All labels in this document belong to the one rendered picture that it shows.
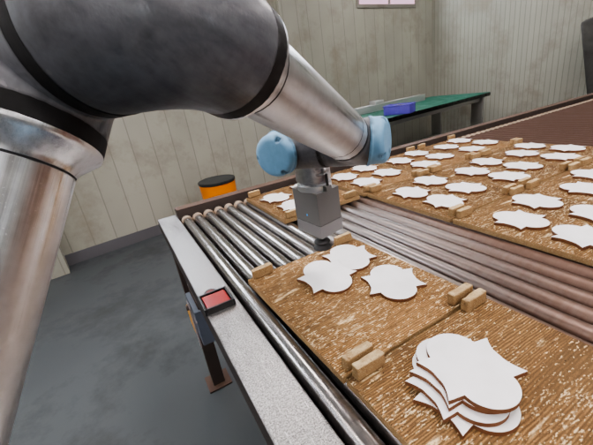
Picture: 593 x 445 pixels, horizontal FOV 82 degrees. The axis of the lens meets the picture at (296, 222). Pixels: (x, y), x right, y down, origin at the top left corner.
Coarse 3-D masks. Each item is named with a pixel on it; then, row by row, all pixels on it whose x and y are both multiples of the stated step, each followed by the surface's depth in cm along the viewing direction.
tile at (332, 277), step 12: (312, 264) 89; (324, 264) 88; (336, 264) 87; (312, 276) 84; (324, 276) 83; (336, 276) 82; (348, 276) 82; (312, 288) 80; (324, 288) 79; (336, 288) 78; (348, 288) 78
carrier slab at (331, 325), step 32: (320, 256) 96; (384, 256) 91; (256, 288) 85; (288, 288) 83; (352, 288) 79; (448, 288) 74; (288, 320) 72; (320, 320) 70; (352, 320) 69; (384, 320) 67; (416, 320) 66; (320, 352) 62; (384, 352) 60
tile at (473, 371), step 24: (456, 336) 56; (432, 360) 52; (456, 360) 51; (480, 360) 51; (504, 360) 50; (456, 384) 48; (480, 384) 47; (504, 384) 47; (480, 408) 44; (504, 408) 43
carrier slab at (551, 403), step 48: (432, 336) 61; (480, 336) 60; (528, 336) 58; (384, 384) 53; (528, 384) 50; (576, 384) 49; (432, 432) 45; (480, 432) 44; (528, 432) 44; (576, 432) 43
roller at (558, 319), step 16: (352, 224) 117; (384, 240) 103; (416, 256) 92; (448, 272) 84; (464, 272) 81; (496, 288) 74; (512, 304) 70; (528, 304) 68; (544, 320) 65; (560, 320) 63; (576, 320) 62; (592, 336) 59
